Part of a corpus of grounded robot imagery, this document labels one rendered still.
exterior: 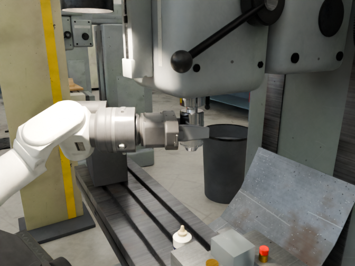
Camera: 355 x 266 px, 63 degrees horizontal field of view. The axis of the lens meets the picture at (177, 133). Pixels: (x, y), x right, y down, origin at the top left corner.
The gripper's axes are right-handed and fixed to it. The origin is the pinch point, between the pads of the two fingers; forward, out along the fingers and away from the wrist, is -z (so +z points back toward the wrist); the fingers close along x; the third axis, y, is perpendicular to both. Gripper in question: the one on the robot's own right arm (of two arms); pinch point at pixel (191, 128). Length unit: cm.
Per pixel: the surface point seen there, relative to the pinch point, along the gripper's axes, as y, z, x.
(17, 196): 124, 133, 202
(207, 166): 89, -43, 179
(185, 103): -5.6, 1.5, -1.9
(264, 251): 18.3, -11.2, -14.5
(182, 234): 22.3, 1.8, -3.1
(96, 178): 29, 27, 38
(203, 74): -11.9, 0.1, -11.1
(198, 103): -5.6, -0.8, -2.2
